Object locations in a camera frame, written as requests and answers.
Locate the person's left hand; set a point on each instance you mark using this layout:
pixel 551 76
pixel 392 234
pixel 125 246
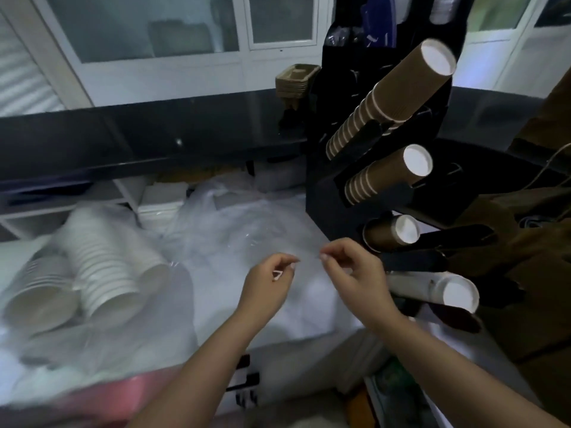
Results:
pixel 263 289

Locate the person's right hand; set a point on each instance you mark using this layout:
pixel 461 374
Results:
pixel 361 280

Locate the small brown paper cup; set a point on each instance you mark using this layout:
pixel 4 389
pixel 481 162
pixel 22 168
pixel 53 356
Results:
pixel 388 233

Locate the white cup stack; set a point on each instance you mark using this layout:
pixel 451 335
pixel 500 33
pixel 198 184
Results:
pixel 437 289

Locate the black cup dispenser rack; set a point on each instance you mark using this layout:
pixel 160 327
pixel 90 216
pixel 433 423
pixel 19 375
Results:
pixel 330 205

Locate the stack of brown ribbed cups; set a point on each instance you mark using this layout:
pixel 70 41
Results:
pixel 392 173

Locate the large clear plastic bag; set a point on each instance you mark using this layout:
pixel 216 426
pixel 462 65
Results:
pixel 134 343

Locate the brown cup stack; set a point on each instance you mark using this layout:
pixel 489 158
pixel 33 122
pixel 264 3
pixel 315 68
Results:
pixel 401 89

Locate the black acrylic condiment organizer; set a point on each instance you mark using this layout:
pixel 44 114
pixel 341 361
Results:
pixel 343 84

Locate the stack of striped paper cups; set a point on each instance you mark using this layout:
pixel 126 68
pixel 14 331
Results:
pixel 40 303

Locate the person's left forearm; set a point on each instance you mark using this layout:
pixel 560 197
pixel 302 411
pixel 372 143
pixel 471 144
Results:
pixel 196 374

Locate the person's right forearm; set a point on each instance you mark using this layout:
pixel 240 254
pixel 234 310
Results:
pixel 464 378

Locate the stack of pulp cup trays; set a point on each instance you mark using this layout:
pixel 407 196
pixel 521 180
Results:
pixel 296 82

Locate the small black cabinet latch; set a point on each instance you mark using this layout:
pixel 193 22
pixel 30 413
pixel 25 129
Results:
pixel 246 400

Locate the wrapped white napkin packet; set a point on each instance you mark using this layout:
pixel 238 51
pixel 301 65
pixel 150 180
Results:
pixel 160 205

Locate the row of brown paper bags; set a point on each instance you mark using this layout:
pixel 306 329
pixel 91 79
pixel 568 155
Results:
pixel 535 271

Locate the black glossy bar counter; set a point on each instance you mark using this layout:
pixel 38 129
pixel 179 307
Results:
pixel 134 138

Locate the white shelf unit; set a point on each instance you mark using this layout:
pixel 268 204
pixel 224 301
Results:
pixel 67 205

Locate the white framed window partition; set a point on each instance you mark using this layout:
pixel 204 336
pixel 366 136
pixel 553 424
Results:
pixel 156 80

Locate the black wrapped cutlery bundle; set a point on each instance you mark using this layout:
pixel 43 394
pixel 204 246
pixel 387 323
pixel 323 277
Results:
pixel 341 36

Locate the bundle of blue paper packets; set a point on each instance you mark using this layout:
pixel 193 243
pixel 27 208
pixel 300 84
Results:
pixel 379 17

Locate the grey roller shutter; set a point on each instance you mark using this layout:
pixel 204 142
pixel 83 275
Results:
pixel 22 80

